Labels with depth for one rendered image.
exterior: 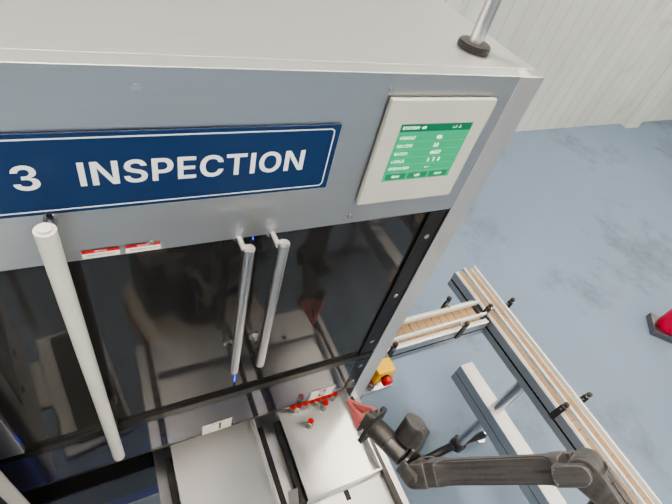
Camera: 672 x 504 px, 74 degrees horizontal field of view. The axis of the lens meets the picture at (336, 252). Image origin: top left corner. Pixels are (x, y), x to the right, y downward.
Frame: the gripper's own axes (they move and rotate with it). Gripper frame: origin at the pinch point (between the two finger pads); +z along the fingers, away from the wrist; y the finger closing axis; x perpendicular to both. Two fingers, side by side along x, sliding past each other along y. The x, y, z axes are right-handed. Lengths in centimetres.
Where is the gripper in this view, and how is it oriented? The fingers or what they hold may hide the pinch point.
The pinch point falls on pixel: (350, 402)
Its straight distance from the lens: 129.3
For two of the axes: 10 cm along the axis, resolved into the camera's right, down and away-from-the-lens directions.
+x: 6.4, -1.3, 7.6
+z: -6.9, -5.3, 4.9
